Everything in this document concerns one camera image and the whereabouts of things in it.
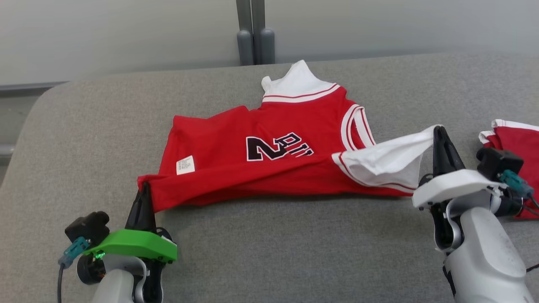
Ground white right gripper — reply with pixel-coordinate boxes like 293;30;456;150
411;125;508;253

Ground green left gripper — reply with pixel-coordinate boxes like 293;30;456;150
84;182;179;303

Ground red shorts with white band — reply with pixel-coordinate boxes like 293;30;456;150
478;119;539;220

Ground red jersey with white sleeves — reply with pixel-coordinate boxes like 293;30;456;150
137;59;443;213

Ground grey fabric sofa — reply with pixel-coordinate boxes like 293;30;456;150
0;52;539;303

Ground right cable with teal plug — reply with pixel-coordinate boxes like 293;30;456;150
500;169;539;211

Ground cable with teal plug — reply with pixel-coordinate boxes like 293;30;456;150
500;169;539;211
56;237;90;303

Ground left cable with teal plug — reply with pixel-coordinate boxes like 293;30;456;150
56;237;90;303

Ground grey wall base rail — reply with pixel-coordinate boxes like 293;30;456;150
0;81;69;98

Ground grey partition post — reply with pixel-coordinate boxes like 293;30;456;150
235;0;255;66
251;0;276;65

